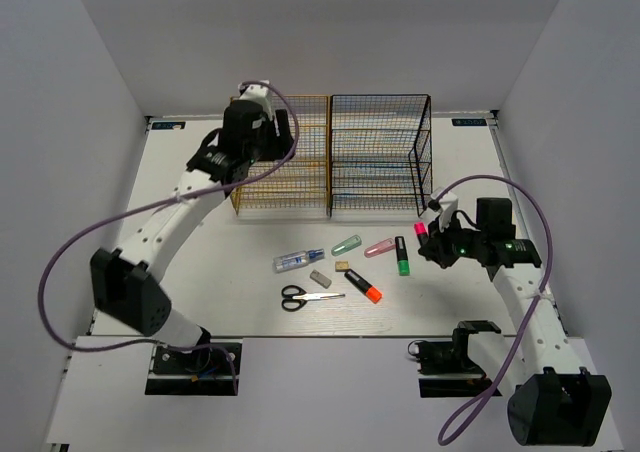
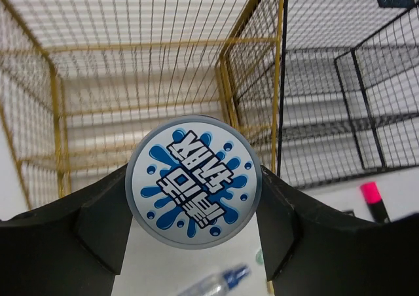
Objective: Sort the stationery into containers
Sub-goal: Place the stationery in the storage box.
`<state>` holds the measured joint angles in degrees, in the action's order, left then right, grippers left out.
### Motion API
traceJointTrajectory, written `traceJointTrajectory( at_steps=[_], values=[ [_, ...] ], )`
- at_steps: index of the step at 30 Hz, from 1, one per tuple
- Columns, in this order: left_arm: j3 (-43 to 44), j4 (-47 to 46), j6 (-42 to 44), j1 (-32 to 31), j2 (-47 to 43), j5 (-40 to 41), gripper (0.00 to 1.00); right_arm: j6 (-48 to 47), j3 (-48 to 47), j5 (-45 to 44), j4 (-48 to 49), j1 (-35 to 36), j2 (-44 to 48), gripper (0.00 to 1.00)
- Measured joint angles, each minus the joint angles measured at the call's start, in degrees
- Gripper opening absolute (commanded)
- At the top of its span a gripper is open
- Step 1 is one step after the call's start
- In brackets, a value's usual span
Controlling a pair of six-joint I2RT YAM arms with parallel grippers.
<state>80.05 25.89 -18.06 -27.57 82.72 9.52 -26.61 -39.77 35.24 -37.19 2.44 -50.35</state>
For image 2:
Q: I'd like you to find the gold wire mesh basket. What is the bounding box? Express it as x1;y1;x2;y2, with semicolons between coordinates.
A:
1;0;283;211

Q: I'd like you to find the pink black highlighter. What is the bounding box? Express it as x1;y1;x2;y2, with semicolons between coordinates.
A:
360;182;390;223

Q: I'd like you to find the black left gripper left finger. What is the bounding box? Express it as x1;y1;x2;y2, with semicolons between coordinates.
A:
1;166;132;295

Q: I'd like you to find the round blue white tape tin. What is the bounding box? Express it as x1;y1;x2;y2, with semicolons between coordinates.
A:
125;115;262;250

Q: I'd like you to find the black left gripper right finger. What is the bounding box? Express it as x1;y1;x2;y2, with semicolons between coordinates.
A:
257;168;418;295

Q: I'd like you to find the green correction tape dispenser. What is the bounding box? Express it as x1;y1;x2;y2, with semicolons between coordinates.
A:
255;248;264;265

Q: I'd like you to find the black wire mesh basket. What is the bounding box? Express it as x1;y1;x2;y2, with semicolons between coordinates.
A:
279;0;418;189

